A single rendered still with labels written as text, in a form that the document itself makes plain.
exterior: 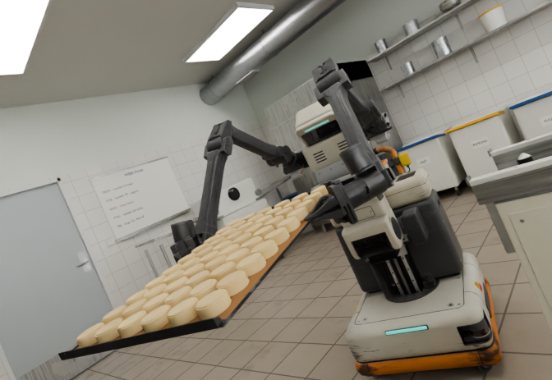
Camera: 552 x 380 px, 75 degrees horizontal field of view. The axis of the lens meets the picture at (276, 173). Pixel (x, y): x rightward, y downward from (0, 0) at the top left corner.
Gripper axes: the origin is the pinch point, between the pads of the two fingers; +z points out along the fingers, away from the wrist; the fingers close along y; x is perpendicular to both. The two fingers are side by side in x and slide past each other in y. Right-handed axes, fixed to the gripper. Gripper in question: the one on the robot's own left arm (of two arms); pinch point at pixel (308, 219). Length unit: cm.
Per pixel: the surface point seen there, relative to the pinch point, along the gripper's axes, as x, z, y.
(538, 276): -12, -38, 33
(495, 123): 217, -298, 55
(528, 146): 1, -66, 12
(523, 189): -14.3, -41.7, 13.5
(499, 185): -11.0, -39.8, 11.5
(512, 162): 5, -64, 15
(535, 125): 190, -312, 69
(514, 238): -10.8, -37.7, 23.6
